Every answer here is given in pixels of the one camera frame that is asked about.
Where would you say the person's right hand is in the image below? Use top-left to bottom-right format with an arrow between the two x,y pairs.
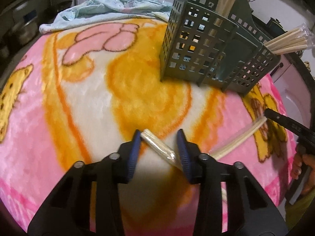
290,143 -> 315,196

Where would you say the pink cartoon bear blanket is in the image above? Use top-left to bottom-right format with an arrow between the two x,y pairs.
1,19 -> 295,235

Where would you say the dark green utensil basket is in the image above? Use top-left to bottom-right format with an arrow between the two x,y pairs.
160,0 -> 280,95

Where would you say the steel pot on shelf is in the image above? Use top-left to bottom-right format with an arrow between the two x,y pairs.
14,17 -> 39,45

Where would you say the light blue patterned cloth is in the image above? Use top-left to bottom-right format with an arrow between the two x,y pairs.
39,0 -> 172,34

